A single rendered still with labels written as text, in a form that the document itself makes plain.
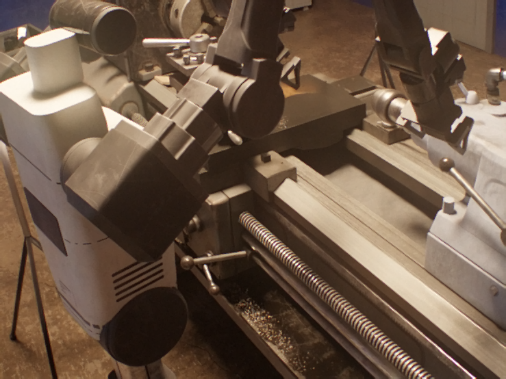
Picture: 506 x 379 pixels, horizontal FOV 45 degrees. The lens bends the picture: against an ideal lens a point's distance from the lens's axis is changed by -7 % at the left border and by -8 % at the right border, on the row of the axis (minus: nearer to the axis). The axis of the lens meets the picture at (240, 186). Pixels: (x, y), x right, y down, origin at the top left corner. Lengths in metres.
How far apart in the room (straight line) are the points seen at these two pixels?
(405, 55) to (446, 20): 4.66
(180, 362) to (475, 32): 3.87
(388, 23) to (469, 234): 0.56
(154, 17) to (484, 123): 1.54
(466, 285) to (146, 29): 1.68
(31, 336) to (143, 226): 2.06
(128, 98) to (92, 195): 1.98
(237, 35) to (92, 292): 0.44
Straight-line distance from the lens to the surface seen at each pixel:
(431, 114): 1.14
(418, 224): 1.86
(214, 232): 1.90
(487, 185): 1.36
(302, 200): 1.74
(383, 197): 1.96
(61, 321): 2.79
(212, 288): 1.90
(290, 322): 2.00
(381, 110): 1.63
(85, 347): 2.64
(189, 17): 2.43
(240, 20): 0.78
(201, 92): 0.78
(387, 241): 1.60
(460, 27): 5.58
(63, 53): 0.89
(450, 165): 1.34
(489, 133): 1.40
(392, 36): 1.01
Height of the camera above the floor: 1.78
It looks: 31 degrees down
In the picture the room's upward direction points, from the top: 6 degrees counter-clockwise
